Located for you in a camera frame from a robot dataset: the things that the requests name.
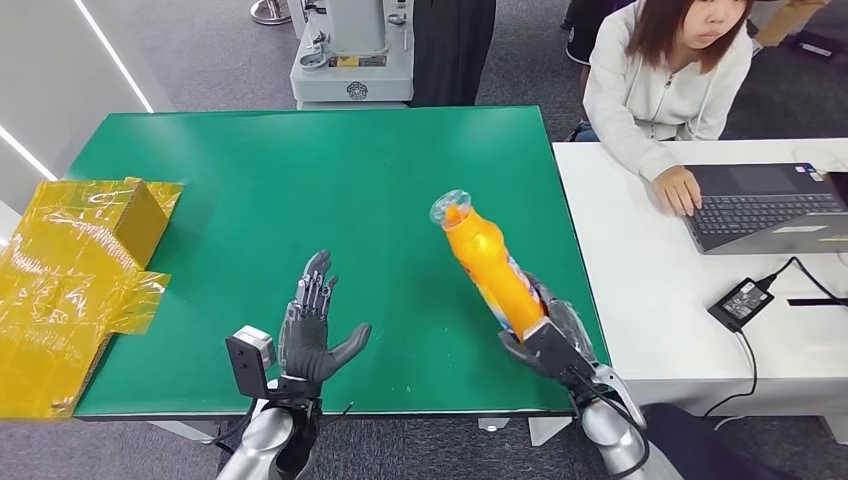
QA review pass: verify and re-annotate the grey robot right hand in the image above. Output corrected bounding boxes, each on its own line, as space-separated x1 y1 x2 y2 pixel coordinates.
498 270 599 382

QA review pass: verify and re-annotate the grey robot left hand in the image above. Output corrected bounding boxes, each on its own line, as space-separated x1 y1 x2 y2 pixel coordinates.
276 249 373 387

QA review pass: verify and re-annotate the orange detergent bottle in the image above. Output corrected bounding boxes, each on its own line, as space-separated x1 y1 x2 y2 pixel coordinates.
429 189 548 340

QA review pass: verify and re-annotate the white desk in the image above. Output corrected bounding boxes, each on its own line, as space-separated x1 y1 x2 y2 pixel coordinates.
551 137 848 445

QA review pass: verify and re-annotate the green work table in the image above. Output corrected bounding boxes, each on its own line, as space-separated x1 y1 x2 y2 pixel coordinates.
66 105 612 446

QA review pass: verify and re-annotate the black power adapter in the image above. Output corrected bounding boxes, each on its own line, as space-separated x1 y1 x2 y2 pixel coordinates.
707 276 775 334

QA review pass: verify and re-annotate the dark rounded object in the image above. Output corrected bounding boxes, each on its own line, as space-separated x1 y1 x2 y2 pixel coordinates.
641 402 806 480

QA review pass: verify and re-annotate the grey laptop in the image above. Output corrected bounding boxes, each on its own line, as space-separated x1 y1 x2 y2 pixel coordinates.
682 162 848 256

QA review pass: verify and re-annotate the yellow tape-wrapped cardboard box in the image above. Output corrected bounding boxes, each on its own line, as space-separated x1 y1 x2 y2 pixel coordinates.
0 176 185 422

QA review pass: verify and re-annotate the person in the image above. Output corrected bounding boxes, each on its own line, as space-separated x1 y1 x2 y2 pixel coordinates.
409 0 498 109
570 0 757 219
559 0 639 127

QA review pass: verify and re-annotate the white machine with column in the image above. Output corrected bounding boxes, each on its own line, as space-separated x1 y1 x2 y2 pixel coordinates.
289 0 415 111

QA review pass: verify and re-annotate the metal stanchion base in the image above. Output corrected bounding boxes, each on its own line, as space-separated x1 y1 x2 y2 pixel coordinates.
249 0 293 26

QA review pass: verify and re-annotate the black floor object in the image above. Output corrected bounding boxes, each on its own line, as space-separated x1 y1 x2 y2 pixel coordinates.
781 29 837 61

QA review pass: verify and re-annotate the tan cardboard box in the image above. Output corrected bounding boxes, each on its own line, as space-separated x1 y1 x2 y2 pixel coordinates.
751 0 833 49

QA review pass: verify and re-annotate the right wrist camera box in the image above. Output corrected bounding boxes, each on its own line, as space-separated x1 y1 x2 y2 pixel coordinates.
523 317 598 393

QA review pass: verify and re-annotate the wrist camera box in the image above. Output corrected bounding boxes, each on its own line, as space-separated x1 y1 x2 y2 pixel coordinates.
225 324 277 401
523 317 598 393

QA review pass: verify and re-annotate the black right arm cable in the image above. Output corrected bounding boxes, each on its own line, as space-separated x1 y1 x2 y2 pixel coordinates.
569 370 652 480

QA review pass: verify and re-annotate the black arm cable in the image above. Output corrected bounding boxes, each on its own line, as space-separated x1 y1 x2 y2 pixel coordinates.
569 370 652 480
200 397 261 458

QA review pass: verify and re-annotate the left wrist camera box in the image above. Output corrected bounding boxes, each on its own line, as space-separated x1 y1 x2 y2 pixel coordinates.
225 324 277 401

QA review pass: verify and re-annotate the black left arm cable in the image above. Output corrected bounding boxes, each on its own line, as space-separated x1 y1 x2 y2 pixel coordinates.
200 397 261 458

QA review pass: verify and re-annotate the black adapter cable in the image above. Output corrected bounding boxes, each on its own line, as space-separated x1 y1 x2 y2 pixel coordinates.
761 256 848 307
703 329 759 419

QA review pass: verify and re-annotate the white wall light strip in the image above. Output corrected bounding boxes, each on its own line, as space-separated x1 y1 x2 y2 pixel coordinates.
72 0 155 114
0 124 59 182

